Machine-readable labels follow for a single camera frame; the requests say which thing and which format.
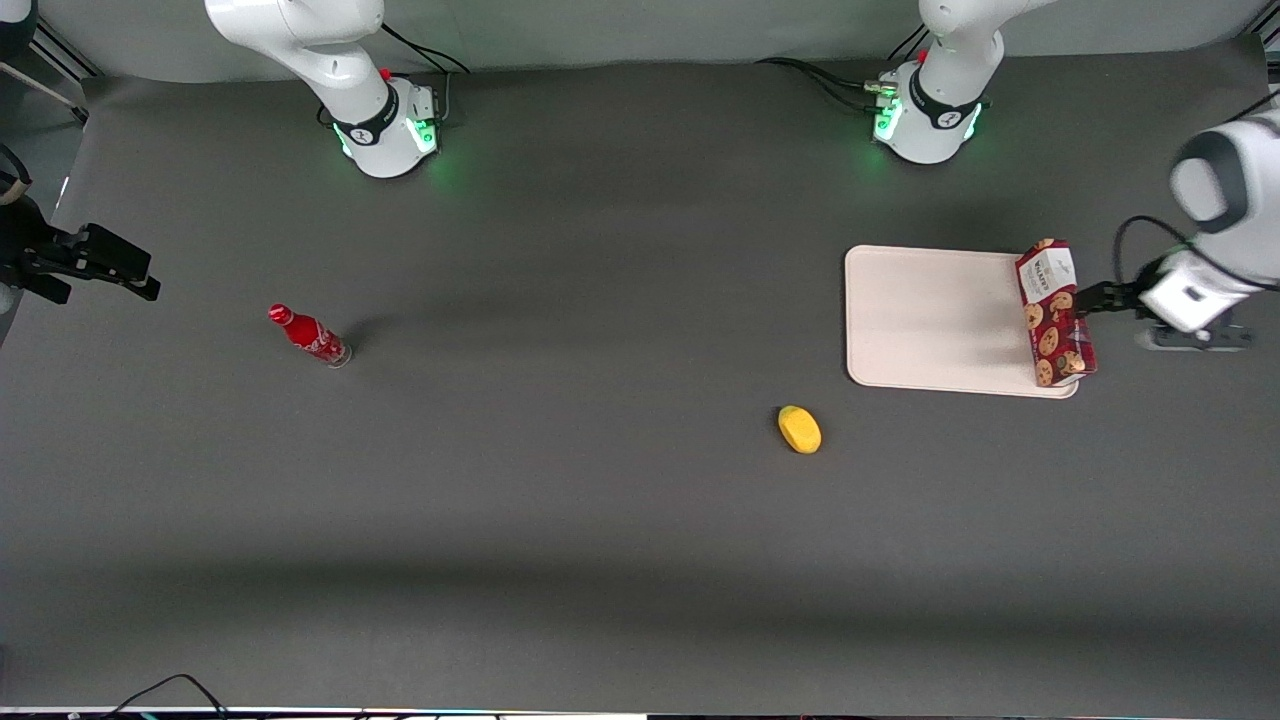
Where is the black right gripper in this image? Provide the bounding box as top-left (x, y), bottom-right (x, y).
top-left (0, 195), bottom-right (162, 302)

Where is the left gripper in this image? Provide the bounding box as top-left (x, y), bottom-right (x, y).
top-left (1075, 250), bottom-right (1263, 334)

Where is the red cookie box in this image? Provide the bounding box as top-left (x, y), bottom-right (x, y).
top-left (1015, 238), bottom-right (1098, 389)

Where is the white rectangular tray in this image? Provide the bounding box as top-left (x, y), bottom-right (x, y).
top-left (844, 245), bottom-right (1080, 400)

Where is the red soda bottle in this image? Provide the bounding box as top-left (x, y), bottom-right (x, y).
top-left (267, 303), bottom-right (353, 369)

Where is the yellow lemon toy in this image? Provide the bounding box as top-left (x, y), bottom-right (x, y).
top-left (778, 405), bottom-right (823, 455)

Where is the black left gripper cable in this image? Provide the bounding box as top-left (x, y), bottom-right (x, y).
top-left (1113, 214), bottom-right (1201, 293)

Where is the black metal stand frame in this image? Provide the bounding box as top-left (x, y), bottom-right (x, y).
top-left (0, 18), bottom-right (103, 125)

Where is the black left arm base cable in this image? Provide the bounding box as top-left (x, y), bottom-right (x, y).
top-left (755, 56), bottom-right (896, 113)

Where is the black arm base cable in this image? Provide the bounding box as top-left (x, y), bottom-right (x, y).
top-left (755, 56), bottom-right (896, 113)
top-left (378, 24), bottom-right (471, 123)

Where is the black right arm base cable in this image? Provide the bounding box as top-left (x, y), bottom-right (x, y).
top-left (378, 24), bottom-right (471, 123)

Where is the black cable at table edge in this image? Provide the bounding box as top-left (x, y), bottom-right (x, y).
top-left (98, 673), bottom-right (233, 720)

